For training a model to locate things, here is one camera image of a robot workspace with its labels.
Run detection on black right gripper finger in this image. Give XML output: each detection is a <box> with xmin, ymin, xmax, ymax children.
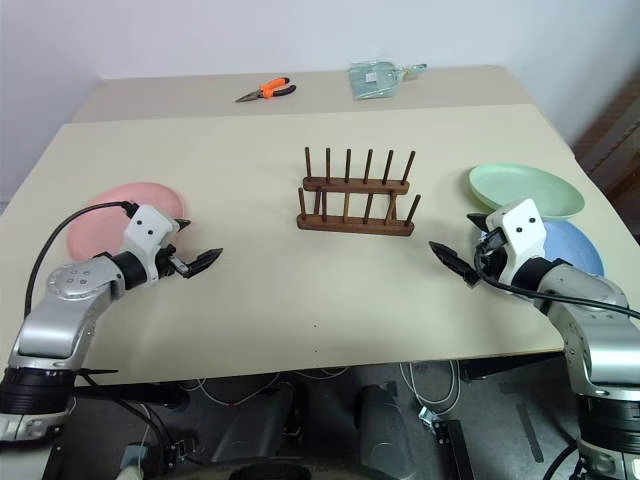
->
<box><xmin>465</xmin><ymin>211</ymin><xmax>495</xmax><ymax>232</ymax></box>
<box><xmin>428</xmin><ymin>241</ymin><xmax>482</xmax><ymax>288</ymax></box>

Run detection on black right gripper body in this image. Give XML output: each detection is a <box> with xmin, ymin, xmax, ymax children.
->
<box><xmin>475</xmin><ymin>227</ymin><xmax>511</xmax><ymax>282</ymax></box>

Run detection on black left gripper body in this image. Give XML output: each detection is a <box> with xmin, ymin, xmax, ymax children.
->
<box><xmin>152</xmin><ymin>242</ymin><xmax>194</xmax><ymax>282</ymax></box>

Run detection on wooden dish rack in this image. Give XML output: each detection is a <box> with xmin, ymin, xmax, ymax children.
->
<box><xmin>295</xmin><ymin>145</ymin><xmax>422</xmax><ymax>238</ymax></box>

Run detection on green plate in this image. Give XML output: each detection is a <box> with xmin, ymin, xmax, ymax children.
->
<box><xmin>467</xmin><ymin>163</ymin><xmax>586</xmax><ymax>220</ymax></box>

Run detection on pink plate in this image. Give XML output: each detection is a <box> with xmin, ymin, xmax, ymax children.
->
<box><xmin>66</xmin><ymin>181</ymin><xmax>191</xmax><ymax>261</ymax></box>

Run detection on blue plate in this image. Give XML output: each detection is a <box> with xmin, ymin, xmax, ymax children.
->
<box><xmin>480</xmin><ymin>219</ymin><xmax>605</xmax><ymax>279</ymax></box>

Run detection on brown wooden slatted furniture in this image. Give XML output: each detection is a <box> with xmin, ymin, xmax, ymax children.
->
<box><xmin>572</xmin><ymin>74</ymin><xmax>640</xmax><ymax>201</ymax></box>

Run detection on clear plastic bag packet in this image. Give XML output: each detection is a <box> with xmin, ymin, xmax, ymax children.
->
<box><xmin>347</xmin><ymin>60</ymin><xmax>429</xmax><ymax>102</ymax></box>

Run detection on dark grey rounded shape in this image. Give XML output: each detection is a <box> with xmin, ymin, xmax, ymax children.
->
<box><xmin>355</xmin><ymin>381</ymin><xmax>417</xmax><ymax>474</ymax></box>

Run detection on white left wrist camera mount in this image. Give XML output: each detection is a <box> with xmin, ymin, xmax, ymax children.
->
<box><xmin>121</xmin><ymin>203</ymin><xmax>180</xmax><ymax>287</ymax></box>

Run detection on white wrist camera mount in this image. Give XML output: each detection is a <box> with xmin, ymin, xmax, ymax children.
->
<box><xmin>485</xmin><ymin>197</ymin><xmax>549</xmax><ymax>287</ymax></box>
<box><xmin>121</xmin><ymin>203</ymin><xmax>180</xmax><ymax>287</ymax></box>

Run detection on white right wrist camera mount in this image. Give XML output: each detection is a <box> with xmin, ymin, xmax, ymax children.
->
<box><xmin>485</xmin><ymin>197</ymin><xmax>549</xmax><ymax>287</ymax></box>

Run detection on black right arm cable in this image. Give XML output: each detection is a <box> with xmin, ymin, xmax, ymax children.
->
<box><xmin>472</xmin><ymin>242</ymin><xmax>640</xmax><ymax>320</ymax></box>

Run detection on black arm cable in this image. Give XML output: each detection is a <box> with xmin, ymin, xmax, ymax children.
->
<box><xmin>23</xmin><ymin>199</ymin><xmax>139</xmax><ymax>321</ymax></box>
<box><xmin>472</xmin><ymin>242</ymin><xmax>640</xmax><ymax>320</ymax></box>

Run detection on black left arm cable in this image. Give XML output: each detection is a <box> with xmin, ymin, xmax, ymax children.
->
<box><xmin>23</xmin><ymin>199</ymin><xmax>139</xmax><ymax>321</ymax></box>

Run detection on white floor cable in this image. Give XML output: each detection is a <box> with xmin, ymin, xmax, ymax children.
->
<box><xmin>398</xmin><ymin>359</ymin><xmax>461</xmax><ymax>407</ymax></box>

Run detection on black table frame beam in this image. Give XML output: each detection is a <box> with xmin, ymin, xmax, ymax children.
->
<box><xmin>69</xmin><ymin>383</ymin><xmax>187</xmax><ymax>408</ymax></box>

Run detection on orange handled pliers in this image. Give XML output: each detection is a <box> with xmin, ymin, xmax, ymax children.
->
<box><xmin>234</xmin><ymin>76</ymin><xmax>297</xmax><ymax>104</ymax></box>

